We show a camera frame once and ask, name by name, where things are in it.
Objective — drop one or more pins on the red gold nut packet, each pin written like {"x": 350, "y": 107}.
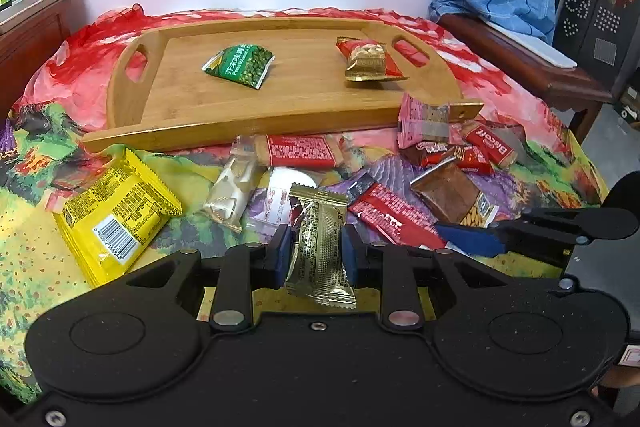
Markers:
{"x": 370, "y": 62}

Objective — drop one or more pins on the wooden tray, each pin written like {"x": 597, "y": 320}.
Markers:
{"x": 200, "y": 102}

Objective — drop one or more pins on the red biscuit bar packet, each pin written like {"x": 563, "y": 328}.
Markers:
{"x": 300, "y": 152}

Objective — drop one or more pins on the white board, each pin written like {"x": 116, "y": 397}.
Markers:
{"x": 545, "y": 49}

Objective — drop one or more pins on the white storage tray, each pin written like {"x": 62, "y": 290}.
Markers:
{"x": 20, "y": 12}

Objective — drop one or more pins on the yellow snack packet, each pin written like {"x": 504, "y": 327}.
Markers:
{"x": 115, "y": 217}

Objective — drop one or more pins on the pink wafer packet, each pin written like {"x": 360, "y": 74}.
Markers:
{"x": 417, "y": 122}

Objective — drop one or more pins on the green pea snack packet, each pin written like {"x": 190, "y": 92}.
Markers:
{"x": 240, "y": 67}

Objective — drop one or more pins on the wooden headboard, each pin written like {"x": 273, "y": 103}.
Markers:
{"x": 35, "y": 47}

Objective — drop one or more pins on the gold snack packet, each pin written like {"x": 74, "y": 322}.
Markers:
{"x": 320, "y": 247}

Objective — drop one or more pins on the wooden chair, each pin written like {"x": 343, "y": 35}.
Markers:
{"x": 545, "y": 79}

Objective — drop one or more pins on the clear round cracker packet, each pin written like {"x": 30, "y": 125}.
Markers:
{"x": 277, "y": 202}

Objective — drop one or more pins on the small red wafer packet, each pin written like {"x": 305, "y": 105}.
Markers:
{"x": 487, "y": 142}
{"x": 472, "y": 161}
{"x": 430, "y": 153}

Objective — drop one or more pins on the brown cake packet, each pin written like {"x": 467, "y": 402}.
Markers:
{"x": 450, "y": 194}

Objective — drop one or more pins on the white candy packet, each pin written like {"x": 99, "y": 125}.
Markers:
{"x": 230, "y": 192}

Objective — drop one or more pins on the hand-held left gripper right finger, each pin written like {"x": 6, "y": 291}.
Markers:
{"x": 351, "y": 257}

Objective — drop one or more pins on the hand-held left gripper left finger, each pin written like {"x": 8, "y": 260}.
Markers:
{"x": 281, "y": 257}

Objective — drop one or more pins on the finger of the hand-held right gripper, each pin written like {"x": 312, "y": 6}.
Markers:
{"x": 475, "y": 239}

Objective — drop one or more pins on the colourful printed cloth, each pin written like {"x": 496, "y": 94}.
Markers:
{"x": 65, "y": 72}

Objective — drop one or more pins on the red chocolate bar packet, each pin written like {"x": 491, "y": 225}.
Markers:
{"x": 390, "y": 212}

